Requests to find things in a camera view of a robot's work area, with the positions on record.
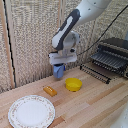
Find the orange rectangular block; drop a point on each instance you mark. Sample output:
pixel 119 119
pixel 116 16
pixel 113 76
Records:
pixel 50 91

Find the wooden vertical beam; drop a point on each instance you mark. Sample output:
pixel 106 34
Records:
pixel 7 43

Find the yellow plastic bowl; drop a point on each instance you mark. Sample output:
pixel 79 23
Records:
pixel 73 85

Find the cobalt blue cup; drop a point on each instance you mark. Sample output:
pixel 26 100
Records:
pixel 59 71

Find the black dish rack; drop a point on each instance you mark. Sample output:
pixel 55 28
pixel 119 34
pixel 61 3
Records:
pixel 111 55

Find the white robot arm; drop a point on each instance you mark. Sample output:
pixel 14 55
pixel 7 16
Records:
pixel 68 28

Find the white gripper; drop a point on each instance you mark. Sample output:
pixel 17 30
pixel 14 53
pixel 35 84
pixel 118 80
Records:
pixel 63 58

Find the white floral rimmed plate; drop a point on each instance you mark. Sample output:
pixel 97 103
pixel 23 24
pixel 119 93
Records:
pixel 31 111

